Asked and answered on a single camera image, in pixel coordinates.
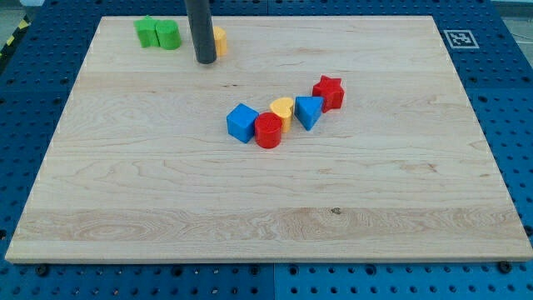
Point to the light wooden board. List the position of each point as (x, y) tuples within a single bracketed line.
[(141, 168)]

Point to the white fiducial marker tag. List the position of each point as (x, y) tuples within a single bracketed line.
[(461, 39)]

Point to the black screw front left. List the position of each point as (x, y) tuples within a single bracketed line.
[(41, 270)]

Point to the yellow hexagon block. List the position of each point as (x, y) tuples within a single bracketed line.
[(220, 38)]

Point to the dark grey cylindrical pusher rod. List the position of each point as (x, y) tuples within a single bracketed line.
[(200, 23)]

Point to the green star block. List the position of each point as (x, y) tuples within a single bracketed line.
[(146, 32)]

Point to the green circle block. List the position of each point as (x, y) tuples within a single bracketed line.
[(168, 34)]

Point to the red star block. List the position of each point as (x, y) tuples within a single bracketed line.
[(332, 92)]

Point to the yellow heart block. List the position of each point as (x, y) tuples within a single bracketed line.
[(283, 107)]

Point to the red cylinder block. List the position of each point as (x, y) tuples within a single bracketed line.
[(268, 130)]

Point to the blue cube block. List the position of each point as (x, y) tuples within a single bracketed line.
[(241, 122)]

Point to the black screw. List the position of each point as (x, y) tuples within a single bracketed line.
[(504, 267), (41, 270)]

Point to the black screw front right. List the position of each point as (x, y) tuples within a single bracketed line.
[(504, 267)]

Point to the blue triangle block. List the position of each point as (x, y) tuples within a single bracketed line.
[(308, 110)]

